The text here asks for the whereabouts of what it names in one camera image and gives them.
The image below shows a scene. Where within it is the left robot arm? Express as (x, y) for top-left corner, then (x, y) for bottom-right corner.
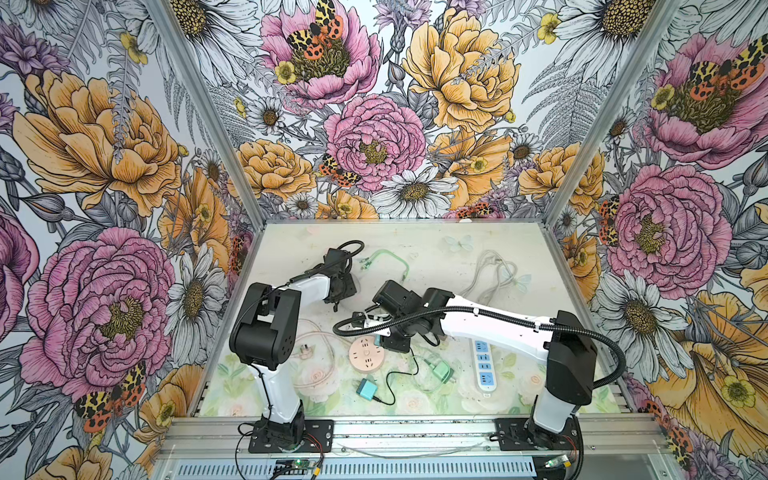
(229, 240), (365, 454)

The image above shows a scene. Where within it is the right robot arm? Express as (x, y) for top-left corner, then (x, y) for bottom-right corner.
(332, 280), (627, 442)

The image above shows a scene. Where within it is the round pink power socket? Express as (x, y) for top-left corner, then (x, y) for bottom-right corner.
(348, 336), (386, 373)

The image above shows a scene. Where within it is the green charger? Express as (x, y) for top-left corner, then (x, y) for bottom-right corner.
(430, 360), (455, 384)

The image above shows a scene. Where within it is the white blue power strip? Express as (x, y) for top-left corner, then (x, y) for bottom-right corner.
(472, 340), (497, 396)

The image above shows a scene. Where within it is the green USB cable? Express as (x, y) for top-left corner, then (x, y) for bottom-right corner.
(359, 248), (412, 283)

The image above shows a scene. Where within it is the black USB cable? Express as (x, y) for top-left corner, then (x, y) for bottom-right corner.
(374, 355), (421, 407)

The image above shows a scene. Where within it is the white power strip cord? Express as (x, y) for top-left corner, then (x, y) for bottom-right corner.
(455, 249), (518, 307)

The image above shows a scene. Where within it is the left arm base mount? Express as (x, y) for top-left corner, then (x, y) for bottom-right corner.
(247, 420), (335, 454)

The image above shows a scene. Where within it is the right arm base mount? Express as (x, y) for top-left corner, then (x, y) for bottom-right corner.
(489, 417), (581, 451)

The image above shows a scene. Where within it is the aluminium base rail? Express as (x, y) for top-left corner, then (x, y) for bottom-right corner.
(157, 413), (669, 460)

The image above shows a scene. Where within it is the aluminium corner post left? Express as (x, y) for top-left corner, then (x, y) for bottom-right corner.
(147, 1), (266, 233)

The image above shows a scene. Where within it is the aluminium corner post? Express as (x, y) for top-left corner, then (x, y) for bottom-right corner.
(147, 1), (266, 233)
(541, 0), (681, 227)

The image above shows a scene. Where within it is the aluminium corner post right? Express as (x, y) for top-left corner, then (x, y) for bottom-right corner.
(541, 0), (681, 227)

